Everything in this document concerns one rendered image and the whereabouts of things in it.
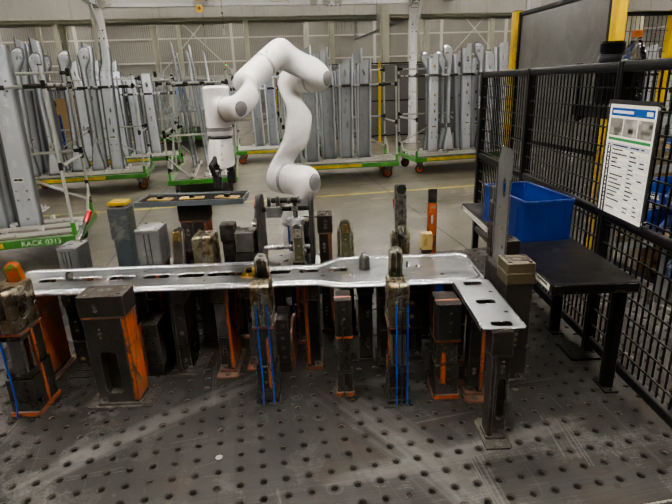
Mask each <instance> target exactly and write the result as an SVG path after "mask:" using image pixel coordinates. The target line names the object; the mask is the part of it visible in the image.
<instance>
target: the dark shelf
mask: <svg viewBox="0 0 672 504"><path fill-rule="evenodd" d="M462 210H463V211H464V212H465V213H466V214H467V215H468V216H469V217H470V218H471V219H472V220H473V221H475V222H476V223H477V224H478V225H479V226H480V227H481V228H482V229H483V230H484V231H485V232H486V233H487V234H488V228H487V227H486V224H487V221H485V220H484V219H483V217H484V203H463V204H462ZM520 254H525V255H527V256H528V257H529V258H531V259H532V260H533V261H534V262H535V263H536V270H535V272H536V274H535V279H536V280H537V281H538V282H539V283H540V284H541V285H542V286H543V287H544V288H545V289H546V290H548V291H549V292H550V293H551V294H552V295H553V296H555V295H570V294H596V293H634V292H639V291H640V286H641V282H640V281H639V280H637V279H636V278H634V277H633V276H631V275H630V274H628V273H626V272H625V271H623V270H622V269H620V268H618V267H617V266H615V265H614V264H612V263H611V262H609V261H607V260H606V259H604V258H603V257H601V256H600V255H598V254H596V253H595V252H593V251H592V250H590V249H588V248H587V247H585V246H584V245H582V244H581V243H579V242H577V241H576V240H574V239H573V238H571V237H570V239H562V240H550V241H538V242H526V243H525V242H520Z"/></svg>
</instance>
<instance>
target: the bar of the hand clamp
mask: <svg viewBox="0 0 672 504"><path fill-rule="evenodd" d="M394 221H395V239H396V240H398V226H403V231H404V239H407V208H406V184H394Z"/></svg>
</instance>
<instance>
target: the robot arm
mask: <svg viewBox="0 0 672 504"><path fill-rule="evenodd" d="M279 69H281V70H283V71H282V72H281V74H280V76H279V79H278V88H279V92H280V94H281V96H282V98H283V100H284V102H285V105H286V111H287V116H286V125H285V132H284V137H283V140H282V143H281V145H280V148H279V149H278V151H277V153H276V155H275V156H274V158H273V160H272V162H271V164H270V166H269V168H268V170H267V174H266V181H267V184H268V186H269V188H270V189H271V190H273V191H274V192H277V193H281V194H289V195H293V197H297V196H300V197H301V202H300V204H298V205H296V206H308V192H313V200H314V198H315V196H316V195H317V193H318V192H319V189H320V186H321V181H320V176H319V174H318V172H317V171H316V170H315V169H314V168H312V167H309V166H305V165H295V164H294V161H295V159H296V157H297V156H298V155H299V153H300V152H302V151H303V150H304V148H305V147H306V145H307V143H308V140H309V137H310V131H311V123H312V115H311V112H310V110H309V109H308V108H307V106H306V105H305V104H304V102H303V98H302V96H303V93H310V92H322V91H324V90H326V89H327V88H328V87H329V86H330V83H331V73H330V71H329V69H328V68H327V67H326V66H325V65H324V64H323V63H322V62H321V61H320V60H318V59H316V58H314V57H312V56H310V55H308V54H306V53H303V52H302V51H300V50H299V49H297V48H296V47H295V46H294V45H292V44H291V43H290V42H289V41H288V40H286V39H283V38H277V39H274V40H272V41H271V42H269V43H268V44H267V45H266V46H265V47H264V48H263V49H261V50H260V51H259V52H258V53H257V54H256V55H255V56H254V57H253V58H252V59H250V60H249V61H248V62H247V63H246V64H245V65H244V66H243V67H242V68H241V69H240V70H239V71H238V72H237V73H236V74H235V76H234V78H233V86H234V88H235V89H236V91H237V92H236V93H235V94H234V95H232V96H229V87H227V86H222V85H218V86H205V87H203V88H202V92H203V100H204V109H205V118H206V127H207V136H211V137H209V144H208V153H209V165H208V167H209V169H210V172H211V174H212V177H213V182H214V188H220V189H222V188H223V181H222V176H221V172H222V169H226V168H227V170H228V171H229V172H227V178H228V183H236V182H237V181H236V172H235V171H236V165H237V164H236V162H237V158H236V157H235V154H234V147H233V142H232V136H230V135H233V127H232V121H239V120H241V119H243V118H245V117H246V116H247V115H248V114H249V113H250V112H251V111H252V110H253V109H254V108H255V107H256V105H257V104H258V102H259V93H258V89H259V88H260V87H261V86H263V85H264V84H265V83H266V82H267V81H268V80H269V79H270V78H271V77H272V76H273V75H274V74H275V73H276V72H277V71H278V70H279ZM217 170H219V171H218V172H217ZM292 216H293V211H283V214H282V217H281V224H282V233H283V242H284V245H289V240H288V226H287V218H288V217H292Z"/></svg>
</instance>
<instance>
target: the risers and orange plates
mask: <svg viewBox="0 0 672 504"><path fill-rule="evenodd" d="M134 294H135V299H136V307H135V311H136V316H137V324H138V328H139V333H140V341H141V345H142V350H143V356H144V361H145V367H146V373H147V376H161V375H166V373H167V371H168V369H169V367H170V366H171V364H172V362H173V360H174V354H173V350H172V347H171V340H170V334H169V328H168V325H167V320H166V314H165V312H154V309H151V310H150V311H149V308H148V302H147V296H146V292H145V293H134ZM275 328H276V343H277V354H279V362H280V368H279V369H280V373H285V372H293V371H295V368H296V360H297V351H298V349H297V334H296V319H295V313H292V317H291V311H290V306H278V308H277V316H276V321H275Z"/></svg>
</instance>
